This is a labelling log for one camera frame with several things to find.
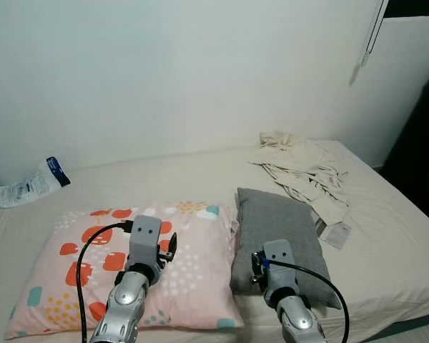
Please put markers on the pink patterned pillow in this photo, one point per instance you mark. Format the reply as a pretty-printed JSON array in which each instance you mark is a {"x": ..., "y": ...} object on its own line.
[{"x": 200, "y": 264}]

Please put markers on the grey pillow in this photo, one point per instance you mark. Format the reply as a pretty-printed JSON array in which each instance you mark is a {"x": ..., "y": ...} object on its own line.
[{"x": 279, "y": 221}]

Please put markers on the small grey card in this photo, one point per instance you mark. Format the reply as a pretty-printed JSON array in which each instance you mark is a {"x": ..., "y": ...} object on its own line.
[{"x": 336, "y": 236}]

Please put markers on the crumpled beige cloth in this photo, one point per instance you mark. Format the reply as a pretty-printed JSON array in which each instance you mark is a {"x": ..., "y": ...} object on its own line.
[{"x": 300, "y": 171}]

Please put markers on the bed with beige sheet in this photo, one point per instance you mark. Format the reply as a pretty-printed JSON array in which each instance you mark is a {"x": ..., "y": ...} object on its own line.
[{"x": 386, "y": 236}]

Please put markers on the dark window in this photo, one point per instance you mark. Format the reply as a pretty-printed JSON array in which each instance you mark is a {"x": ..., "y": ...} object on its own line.
[{"x": 415, "y": 7}]

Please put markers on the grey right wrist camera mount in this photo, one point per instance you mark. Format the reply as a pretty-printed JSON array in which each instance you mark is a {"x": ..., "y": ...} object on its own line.
[{"x": 277, "y": 261}]

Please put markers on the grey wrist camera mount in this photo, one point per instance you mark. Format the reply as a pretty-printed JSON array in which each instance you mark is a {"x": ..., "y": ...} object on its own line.
[
  {"x": 144, "y": 239},
  {"x": 277, "y": 261}
]

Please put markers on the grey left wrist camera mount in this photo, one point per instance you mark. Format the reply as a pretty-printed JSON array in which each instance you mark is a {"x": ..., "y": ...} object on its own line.
[{"x": 144, "y": 239}]

